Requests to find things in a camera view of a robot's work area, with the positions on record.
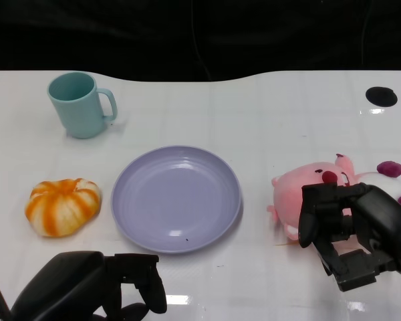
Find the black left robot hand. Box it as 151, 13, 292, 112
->
7, 250, 168, 321

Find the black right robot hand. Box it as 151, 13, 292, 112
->
297, 182, 401, 297

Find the pink plush beaver doll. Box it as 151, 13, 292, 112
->
266, 153, 401, 250

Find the teal plastic mug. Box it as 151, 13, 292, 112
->
47, 71, 118, 139

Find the lavender plastic plate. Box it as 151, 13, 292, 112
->
111, 144, 243, 255

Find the orange white pumpkin toy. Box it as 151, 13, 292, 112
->
24, 179, 103, 238

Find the black table grommet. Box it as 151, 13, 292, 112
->
365, 86, 399, 108

